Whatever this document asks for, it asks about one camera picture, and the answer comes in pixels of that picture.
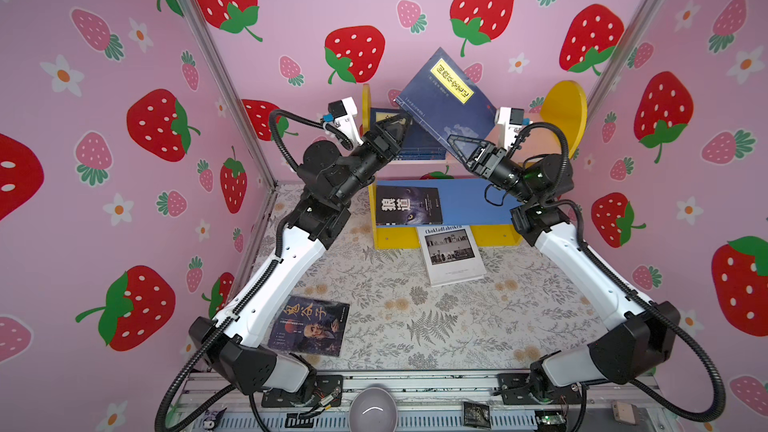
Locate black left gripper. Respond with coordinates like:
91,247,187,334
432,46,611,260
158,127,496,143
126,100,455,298
329,117,403,215

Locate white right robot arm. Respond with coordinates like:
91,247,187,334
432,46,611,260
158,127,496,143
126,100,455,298
447,135,680,395

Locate navy book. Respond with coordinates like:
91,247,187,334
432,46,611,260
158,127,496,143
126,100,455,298
396,48,497,160

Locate dark portrait cover book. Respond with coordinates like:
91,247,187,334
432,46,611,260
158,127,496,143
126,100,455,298
267,296,350,357

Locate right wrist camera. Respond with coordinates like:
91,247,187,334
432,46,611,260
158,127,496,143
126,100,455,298
495,107,530,151

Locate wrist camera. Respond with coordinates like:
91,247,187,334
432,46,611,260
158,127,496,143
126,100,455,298
321,97,362,151
495,107,530,151

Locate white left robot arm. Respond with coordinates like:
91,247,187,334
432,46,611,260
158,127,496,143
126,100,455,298
189,113,412,402

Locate white photo cover book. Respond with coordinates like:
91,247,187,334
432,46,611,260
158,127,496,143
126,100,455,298
417,225,486,287

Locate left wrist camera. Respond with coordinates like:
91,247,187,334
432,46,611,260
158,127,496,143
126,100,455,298
321,97,362,151

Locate small black circuit board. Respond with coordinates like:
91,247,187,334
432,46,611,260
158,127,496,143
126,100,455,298
462,401,492,430

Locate blue book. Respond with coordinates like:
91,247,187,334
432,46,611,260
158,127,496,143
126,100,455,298
370,108,447,161

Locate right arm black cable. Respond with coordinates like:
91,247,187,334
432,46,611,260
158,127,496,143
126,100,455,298
515,121,727,423

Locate beige small box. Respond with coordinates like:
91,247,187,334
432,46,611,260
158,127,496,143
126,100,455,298
611,401,639,426

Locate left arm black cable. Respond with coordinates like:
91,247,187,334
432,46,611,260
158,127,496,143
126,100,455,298
154,109,355,432

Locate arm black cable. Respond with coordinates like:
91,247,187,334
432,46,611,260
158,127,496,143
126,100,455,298
154,109,355,432
515,121,727,423

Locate grey bowl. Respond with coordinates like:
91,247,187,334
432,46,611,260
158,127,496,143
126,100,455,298
348,386,399,432

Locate black cartoon figurine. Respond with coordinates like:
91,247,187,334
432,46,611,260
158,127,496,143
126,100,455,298
202,409,226,432

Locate yellow wooden bookshelf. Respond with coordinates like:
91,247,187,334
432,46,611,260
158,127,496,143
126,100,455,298
368,81,587,250

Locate black wolf cover book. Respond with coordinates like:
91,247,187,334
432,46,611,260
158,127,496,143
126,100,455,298
375,185,443,226

